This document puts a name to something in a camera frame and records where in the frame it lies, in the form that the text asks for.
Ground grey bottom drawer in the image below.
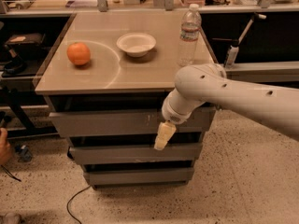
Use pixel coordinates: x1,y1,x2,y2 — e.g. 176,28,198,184
83,167,194,186

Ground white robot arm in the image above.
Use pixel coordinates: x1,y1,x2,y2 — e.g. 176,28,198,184
154,63,299,150

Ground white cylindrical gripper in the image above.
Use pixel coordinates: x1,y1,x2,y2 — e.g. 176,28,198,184
154,90,204,150

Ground black floor cable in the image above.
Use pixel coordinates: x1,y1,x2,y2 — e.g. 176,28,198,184
66,185,93,224

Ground grey middle drawer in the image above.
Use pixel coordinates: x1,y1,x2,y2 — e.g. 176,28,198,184
70,143,202,165

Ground grey top drawer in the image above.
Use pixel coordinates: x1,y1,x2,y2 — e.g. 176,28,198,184
49,106,217,138

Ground white bowl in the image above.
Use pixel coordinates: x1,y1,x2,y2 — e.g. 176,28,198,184
117,33,156,58

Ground grey drawer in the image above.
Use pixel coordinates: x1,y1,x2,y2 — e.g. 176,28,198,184
49,106,217,138
70,143,202,165
83,167,194,186

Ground clear plastic water bottle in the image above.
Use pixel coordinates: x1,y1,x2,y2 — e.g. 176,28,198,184
178,4,202,66

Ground orange fruit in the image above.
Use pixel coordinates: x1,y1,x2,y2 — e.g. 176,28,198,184
66,42,91,65

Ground person's hand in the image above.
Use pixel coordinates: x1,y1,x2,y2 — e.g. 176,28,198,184
0,128,13,165

